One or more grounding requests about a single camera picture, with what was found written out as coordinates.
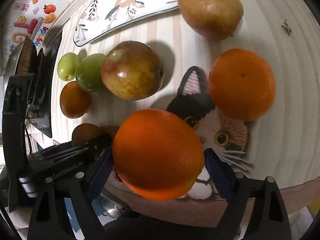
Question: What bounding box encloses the dark brown tangerine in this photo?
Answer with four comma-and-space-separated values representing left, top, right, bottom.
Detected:
72, 124, 104, 147

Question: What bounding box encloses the small tangerine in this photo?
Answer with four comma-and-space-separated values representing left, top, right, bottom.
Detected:
60, 81, 91, 119

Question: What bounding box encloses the small green plum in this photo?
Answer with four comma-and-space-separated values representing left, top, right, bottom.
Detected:
57, 52, 80, 81

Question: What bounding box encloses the large green plum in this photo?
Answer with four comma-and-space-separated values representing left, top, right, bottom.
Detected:
76, 53, 106, 93

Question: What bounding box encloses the large orange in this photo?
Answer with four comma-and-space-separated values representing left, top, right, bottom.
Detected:
112, 109, 204, 201

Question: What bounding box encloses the red green apple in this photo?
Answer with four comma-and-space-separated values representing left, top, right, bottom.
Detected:
100, 41, 164, 100

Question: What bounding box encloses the tan mango fruit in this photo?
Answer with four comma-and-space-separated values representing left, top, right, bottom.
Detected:
177, 0, 244, 40

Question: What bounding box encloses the small green stem scrap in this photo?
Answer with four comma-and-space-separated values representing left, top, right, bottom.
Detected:
281, 19, 292, 36

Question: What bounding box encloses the floral oval plate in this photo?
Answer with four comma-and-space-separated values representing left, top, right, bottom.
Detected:
73, 0, 177, 47

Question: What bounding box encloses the striped cat table mat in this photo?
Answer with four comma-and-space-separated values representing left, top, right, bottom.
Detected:
51, 0, 320, 228

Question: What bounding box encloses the colourful fruit wall sticker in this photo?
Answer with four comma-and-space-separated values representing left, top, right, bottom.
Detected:
9, 0, 57, 51

